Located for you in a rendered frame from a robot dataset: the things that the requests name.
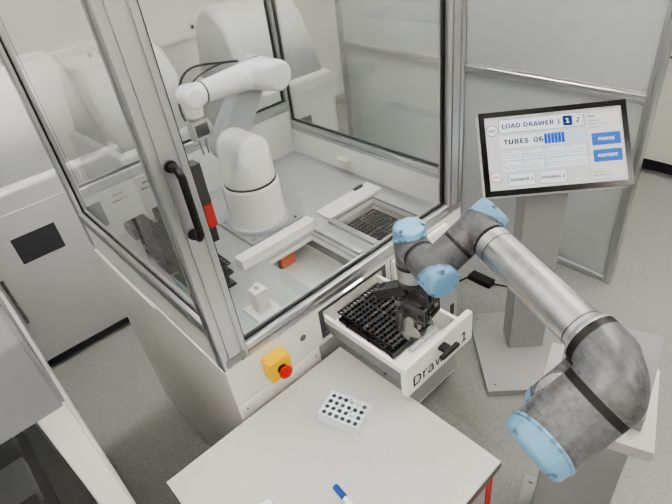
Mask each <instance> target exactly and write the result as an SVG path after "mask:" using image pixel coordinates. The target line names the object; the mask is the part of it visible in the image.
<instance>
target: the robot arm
mask: <svg viewBox="0 0 672 504"><path fill-rule="evenodd" d="M507 224H508V218H507V217H506V216H505V214H504V213H503V212H502V211H501V210H500V209H499V208H498V207H496V206H495V205H494V204H493V203H492V202H491V201H490V200H488V199H486V198H482V199H480V200H479V201H477V202H476V203H475V204H474V205H473V206H472V207H471V208H469V209H467V210H466V212H465V213H464V214H463V215H462V216H461V217H460V218H459V219H458V220H457V221H456V222H455V223H454V224H453V225H452V226H451V227H450V228H449V229H448V230H447V231H446V232H445V233H444V234H442V235H441V236H440V237H439V238H438V239H437V240H436V241H435V242H434V243H433V244H432V243H431V242H430V241H429V240H428V238H427V234H428V231H427V230H426V224H425V223H424V221H423V220H421V219H419V218H416V217H406V218H404V219H403V218H402V219H400V220H398V221H397V222H396V223H395V224H394V226H393V229H392V230H393V237H392V241H393V246H394V255H395V267H396V276H397V279H398V280H392V281H387V282H382V283H381V284H380V285H379V286H378V287H377V288H376V289H375V290H374V291H373V293H374V295H375V296H376V298H377V299H381V298H388V297H396V296H400V297H399V298H398V301H397V304H396V305H397V306H396V309H397V310H396V317H395V321H396V325H397V327H398V329H399V330H400V332H401V334H402V335H403V337H404V338H405V339H407V340H408V341H410V337H413V338H417V339H420V338H421V334H420V332H419V331H418V330H419V327H420V326H422V327H425V325H426V324H431V325H432V324H433V323H434V322H433V320H432V318H433V317H434V316H435V315H436V313H437V312H438V310H439V311H440V298H441V297H445V296H447V295H449V294H450V293H452V292H453V291H454V290H455V289H456V286H457V284H458V283H459V275H458V272H457V271H458V270H459V269H460V268H461V267H462V266H463V265H464V264H465V263H466V262H467V261H468V260H469V259H471V258H472V257H473V256H474V255H475V254H476V255H477V256H478V257H479V258H480V259H481V260H482V261H483V262H484V263H485V264H486V265H487V266H488V267H489V268H490V269H491V270H492V271H493V272H494V273H495V274H496V275H497V276H498V277H499V278H500V279H501V280H502V281H503V282H504V283H505V284H506V285H507V286H508V288H509V289H510V290H511V291H512V292H513V293H514V294H515V295H516V296H517V297H518V298H519V299H520V300H521V301H522V302H523V303H524V304H525V305H526V306H527V307H528V308H529V309H530V310H531V311H532V312H533V313H534V314H535V315H536V316H537V317H538V318H539V319H540V320H541V321H542V322H543V323H544V325H545V326H546V327H547V328H548V329H549V330H550V331H551V332H552V333H553V334H554V335H555V336H556V337H557V338H558V339H559V340H560V341H561V342H562V343H563V344H564V345H565V348H564V353H565V355H566V356H567V357H566V358H565V359H564V360H562V361H561V362H560V363H559V364H558V365H556V366H555V367H554V368H553V369H552V370H550V371H549V372H548V373H547V374H546V375H544V376H543V377H542V378H541V379H540V380H538V381H537V382H536V383H534V384H532V385H531V386H530V388H529V389H528V390H527V391H526V393H525V400H526V404H525V405H523V406H522V407H521V408H520V409H519V410H516V411H514V412H513V413H512V416H511V417H510V418H508V419H507V421H506V428H507V430H508V432H509V433H510V434H511V436H512V437H513V438H514V440H515V441H516V442H517V443H518V445H519V446H520V447H521V448H522V450H523V451H524V452H525V453H526V454H527V455H528V457H529V458H530V459H531V460H532V461H533V462H534V463H535V464H536V466H537V467H538V468H539V469H540V470H541V471H542V472H543V473H544V474H545V475H546V476H547V477H548V478H549V479H550V480H552V481H554V482H561V481H563V480H564V479H566V478H567V477H570V476H573V475H574V474H575V472H576V471H577V470H578V469H579V468H581V467H582V466H583V465H585V464H586V463H587V462H588V461H590V460H591V459H592V458H594V457H595V456H596V455H597V454H599V453H600V452H601V451H603V450H604V449H605V448H606V447H608V446H609V445H610V444H612V443H613V442H614V441H615V440H617V439H618V438H619V437H621V436H622V435H623V434H624V433H626V432H627V431H628V430H629V429H632V428H633V427H634V426H635V425H637V424H638V423H639V422H640V421H641V419H642V418H643V416H644V415H645V413H646V411H647V408H648V405H649V401H650V393H651V385H650V376H649V372H648V367H647V364H646V361H645V359H644V356H643V353H642V349H641V347H640V345H639V343H638V341H637V340H636V339H635V338H634V337H633V336H632V335H631V334H630V333H629V331H628V330H627V329H626V328H625V327H624V326H623V325H622V324H621V323H620V322H618V321H617V320H616V319H615V318H614V317H613V316H611V315H608V314H599V313H598V312H597V311H596V310H595V309H594V308H593V307H592V306H591V305H589V304H588V303H587V302H586V301H585V300H584V299H583V298H582V297H581V296H580V295H578V294H577V293H576V292H575V291H574V290H573V289H572V288H571V287H570V286H568V285H567V284H566V283H565V282H564V281H563V280H562V279H561V278H560V277H558V276H557V275H556V274H555V273H554V272H553V271H552V270H551V269H550V268H548V267H547V266H546V265H545V264H544V263H543V262H542V261H541V260H540V259H538V258H537V257H536V256H535V255H534V254H533V253H532V252H531V251H530V250H529V249H527V248H526V247H525V246H524V245H523V244H522V243H521V242H520V241H519V240H517V239H516V238H515V237H514V236H513V235H512V234H511V233H510V232H509V231H507V230H506V229H505V226H506V225H507ZM406 315H407V316H406ZM408 316H409V317H408ZM410 317H411V318H410Z"/></svg>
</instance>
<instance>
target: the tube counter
mask: <svg viewBox="0 0 672 504"><path fill-rule="evenodd" d="M532 139H533V146H535V145H545V144H556V143H567V142H577V141H586V131H585V129H575V130H565V131H555V132H544V133H534V134H532Z"/></svg>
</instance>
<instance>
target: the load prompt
mask: <svg viewBox="0 0 672 504"><path fill-rule="evenodd" d="M578 126H585V122H584V113H583V112H574V113H564V114H554V115H544V116H534V117H524V118H514V119H504V120H498V127H499V134H506V133H516V132H526V131H537V130H547V129H557V128H567V127H578Z"/></svg>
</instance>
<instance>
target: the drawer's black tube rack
mask: <svg viewBox="0 0 672 504"><path fill-rule="evenodd" d="M377 285H380V284H379V283H378V282H377V283H376V284H374V285H373V286H372V287H370V288H369V289H368V290H366V291H365V292H364V293H362V294H361V295H359V296H358V297H357V298H355V299H354V300H353V301H351V302H350V303H348V304H347V305H346V306H344V307H343V308H342V309H340V310H339V311H337V312H338V314H340V315H341V317H340V318H338V319H339V321H340V322H341V323H343V324H344V325H346V328H348V327H349V328H350V329H352V330H353V331H355V332H356V333H358V334H359V335H361V336H362V337H364V338H365V339H367V342H371V343H373V344H374V345H376V346H377V347H379V348H380V349H382V350H383V351H385V352H386V353H388V354H389V355H390V357H391V358H393V356H395V355H396V354H397V353H398V352H399V351H400V350H402V349H403V348H404V347H405V346H406V345H407V344H409V343H410V342H411V341H412V340H413V339H414V338H413V337H410V341H408V340H407V339H405V338H404V339H403V340H402V341H401V342H400V343H399V344H397V345H396V346H395V347H394V348H393V349H392V348H390V347H389V346H387V344H388V343H389V342H391V340H393V339H394V338H395V337H396V336H397V335H399V334H400V333H401V332H400V330H399V329H398V327H397V325H396V321H395V317H396V310H397V309H396V306H397V305H396V304H397V301H398V297H400V296H396V297H393V298H392V297H388V298H381V299H377V298H376V296H375V295H374V293H373V291H374V290H375V289H376V288H377V287H378V286H377ZM374 287H376V288H374ZM371 290H373V291H371ZM367 292H370V293H367ZM364 294H367V295H364ZM362 296H363V298H361V297H362ZM396 299H397V300H396ZM356 300H359V301H356ZM354 302H356V303H354ZM351 304H352V306H350V305H351ZM347 307H350V308H347ZM344 309H346V311H343V310H344ZM340 312H343V313H340ZM430 325H431V324H426V325H425V327H421V329H420V330H418V331H419V332H420V333H422V332H423V331H424V330H426V328H427V327H429V326H430Z"/></svg>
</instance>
